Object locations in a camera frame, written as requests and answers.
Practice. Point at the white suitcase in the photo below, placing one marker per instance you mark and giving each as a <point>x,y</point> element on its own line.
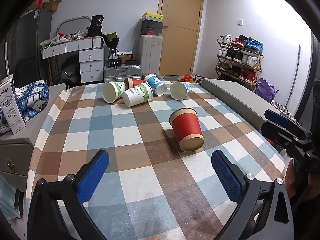
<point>151,53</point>

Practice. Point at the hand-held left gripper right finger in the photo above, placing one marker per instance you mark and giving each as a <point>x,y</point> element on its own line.
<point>228,180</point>

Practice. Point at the white milk carton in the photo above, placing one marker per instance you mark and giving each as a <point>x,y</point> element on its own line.
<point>9,106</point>

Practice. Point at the black wrapped bouquet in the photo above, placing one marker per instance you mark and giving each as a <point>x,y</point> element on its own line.
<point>111,40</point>

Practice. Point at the white cup with green print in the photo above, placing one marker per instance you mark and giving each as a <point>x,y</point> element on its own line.
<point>112,91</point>
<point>138,95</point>

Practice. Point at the grey refrigerator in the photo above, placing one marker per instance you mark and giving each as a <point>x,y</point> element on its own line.
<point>28,42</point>

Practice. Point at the wooden door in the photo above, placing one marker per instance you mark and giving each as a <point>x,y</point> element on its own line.
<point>180,28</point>

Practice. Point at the small red paper cup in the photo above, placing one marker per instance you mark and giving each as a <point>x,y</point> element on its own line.
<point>133,82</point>

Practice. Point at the long grey box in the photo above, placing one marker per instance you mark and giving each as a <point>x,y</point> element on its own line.
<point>237,98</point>

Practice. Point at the white dresser with drawers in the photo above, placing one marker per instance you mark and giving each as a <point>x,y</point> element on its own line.
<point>80,55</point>

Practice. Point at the purple bag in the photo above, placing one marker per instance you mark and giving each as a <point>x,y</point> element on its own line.
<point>265,88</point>

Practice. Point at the open cardboard box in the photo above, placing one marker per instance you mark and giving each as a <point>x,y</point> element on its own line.
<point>51,4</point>

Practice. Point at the colourful toys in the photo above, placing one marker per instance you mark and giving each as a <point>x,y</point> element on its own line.
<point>191,78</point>

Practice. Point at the thin dark pole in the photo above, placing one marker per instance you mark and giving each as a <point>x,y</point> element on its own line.
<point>296,72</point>

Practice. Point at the grey drawer cabinet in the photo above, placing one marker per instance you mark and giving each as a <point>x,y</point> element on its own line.
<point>15,152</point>

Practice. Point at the grey metal bed frame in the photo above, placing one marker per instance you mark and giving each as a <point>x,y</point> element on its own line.
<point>73,23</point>

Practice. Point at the blue and white paper cup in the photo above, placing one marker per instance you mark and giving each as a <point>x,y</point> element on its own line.
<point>180,90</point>
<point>155,84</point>

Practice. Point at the black paper bag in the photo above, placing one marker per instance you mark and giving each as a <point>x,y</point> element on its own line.
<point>96,26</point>

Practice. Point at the large red paper cup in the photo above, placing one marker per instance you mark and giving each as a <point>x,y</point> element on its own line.
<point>187,130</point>

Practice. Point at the white light switch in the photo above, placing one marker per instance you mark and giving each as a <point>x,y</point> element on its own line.
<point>240,22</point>

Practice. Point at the checked tablecloth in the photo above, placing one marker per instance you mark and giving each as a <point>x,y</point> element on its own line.
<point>140,170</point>

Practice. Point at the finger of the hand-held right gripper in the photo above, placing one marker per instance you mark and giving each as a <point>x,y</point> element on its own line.
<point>276,118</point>
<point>273,132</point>

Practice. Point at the blue plaid cloth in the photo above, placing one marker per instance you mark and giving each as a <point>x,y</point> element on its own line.
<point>32,97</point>

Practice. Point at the wooden shoe rack with shoes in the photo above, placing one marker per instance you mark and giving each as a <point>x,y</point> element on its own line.
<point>240,57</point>

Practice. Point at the person's right hand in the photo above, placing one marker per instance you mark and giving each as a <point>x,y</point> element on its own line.
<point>290,180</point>

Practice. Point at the stack of shoe boxes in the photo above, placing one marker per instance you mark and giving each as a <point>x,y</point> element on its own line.
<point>152,24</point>

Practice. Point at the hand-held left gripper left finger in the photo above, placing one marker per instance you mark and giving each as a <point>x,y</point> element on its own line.
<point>93,177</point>

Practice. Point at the silver suitcase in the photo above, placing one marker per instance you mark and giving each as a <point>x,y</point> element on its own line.
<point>122,73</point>

